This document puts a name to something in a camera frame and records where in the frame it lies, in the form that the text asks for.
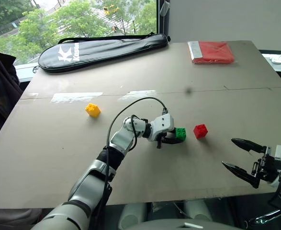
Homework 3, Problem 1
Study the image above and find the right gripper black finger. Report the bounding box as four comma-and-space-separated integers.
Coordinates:
221, 161, 261, 189
231, 138, 268, 154

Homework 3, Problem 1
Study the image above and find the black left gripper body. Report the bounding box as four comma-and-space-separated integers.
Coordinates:
156, 133, 171, 149

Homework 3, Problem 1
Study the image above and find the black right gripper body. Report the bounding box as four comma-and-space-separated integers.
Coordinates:
251, 146, 280, 184

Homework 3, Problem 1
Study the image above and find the green toy brick cube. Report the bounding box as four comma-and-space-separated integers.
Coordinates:
175, 127, 187, 141

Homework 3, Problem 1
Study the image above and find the red toy brick cube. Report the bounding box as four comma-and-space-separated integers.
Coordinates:
193, 124, 208, 139

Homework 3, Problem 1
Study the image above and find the white cylinder under table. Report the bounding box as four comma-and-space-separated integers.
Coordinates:
184, 200, 213, 222
120, 203, 147, 230

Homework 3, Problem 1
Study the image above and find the yellow toy brick cube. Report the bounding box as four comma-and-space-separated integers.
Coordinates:
84, 103, 101, 117

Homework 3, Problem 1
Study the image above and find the red packaged cloth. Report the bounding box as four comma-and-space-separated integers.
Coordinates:
187, 40, 235, 65

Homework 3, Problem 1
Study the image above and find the black racket bag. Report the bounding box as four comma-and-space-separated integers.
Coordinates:
32, 33, 171, 74

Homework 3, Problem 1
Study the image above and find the dark plaid garment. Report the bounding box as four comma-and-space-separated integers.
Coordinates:
0, 49, 23, 154

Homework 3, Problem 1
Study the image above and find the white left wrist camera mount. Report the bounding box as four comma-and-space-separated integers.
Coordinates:
150, 113, 175, 142

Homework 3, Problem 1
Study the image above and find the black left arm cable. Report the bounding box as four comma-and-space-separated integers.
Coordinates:
101, 97, 169, 211

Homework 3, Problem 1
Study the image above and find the grey blind cord pull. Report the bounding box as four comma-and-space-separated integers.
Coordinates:
160, 0, 171, 17

